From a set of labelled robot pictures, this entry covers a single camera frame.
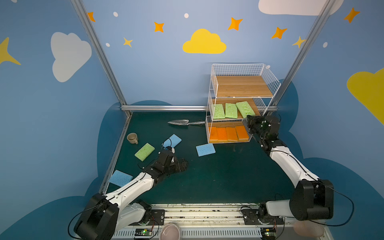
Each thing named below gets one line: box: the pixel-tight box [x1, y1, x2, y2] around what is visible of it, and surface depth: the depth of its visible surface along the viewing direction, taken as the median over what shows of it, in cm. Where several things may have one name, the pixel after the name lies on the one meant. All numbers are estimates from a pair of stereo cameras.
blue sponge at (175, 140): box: [162, 133, 182, 148], surface depth 106 cm
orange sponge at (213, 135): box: [209, 126, 219, 143], surface depth 107 cm
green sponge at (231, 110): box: [225, 103, 238, 119], surface depth 89 cm
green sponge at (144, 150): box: [134, 141, 156, 162], surface depth 100 cm
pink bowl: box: [159, 223, 181, 240], surface depth 71 cm
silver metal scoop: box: [167, 119, 206, 126], surface depth 117 cm
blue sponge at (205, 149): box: [196, 143, 216, 157], surface depth 101 cm
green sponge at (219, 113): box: [213, 103, 226, 119], surface depth 87 cm
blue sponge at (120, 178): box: [109, 170, 134, 187], surface depth 90 cm
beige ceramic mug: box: [127, 132, 139, 145], surface depth 103 cm
